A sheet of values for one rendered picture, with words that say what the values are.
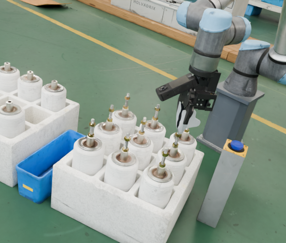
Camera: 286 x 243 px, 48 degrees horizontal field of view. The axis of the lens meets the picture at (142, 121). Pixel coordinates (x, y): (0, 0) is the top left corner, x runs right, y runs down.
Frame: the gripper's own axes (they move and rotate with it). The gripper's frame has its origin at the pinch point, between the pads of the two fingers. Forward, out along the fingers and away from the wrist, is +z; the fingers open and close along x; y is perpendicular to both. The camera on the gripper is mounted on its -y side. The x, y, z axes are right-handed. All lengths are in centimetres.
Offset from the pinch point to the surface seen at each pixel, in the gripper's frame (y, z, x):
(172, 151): 0.0, 8.0, -0.9
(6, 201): -50, 35, 6
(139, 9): 45, 21, 273
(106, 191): -20.7, 17.4, -8.6
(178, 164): 1.2, 10.1, -4.4
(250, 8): 262, 24, 425
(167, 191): -4.4, 12.4, -14.0
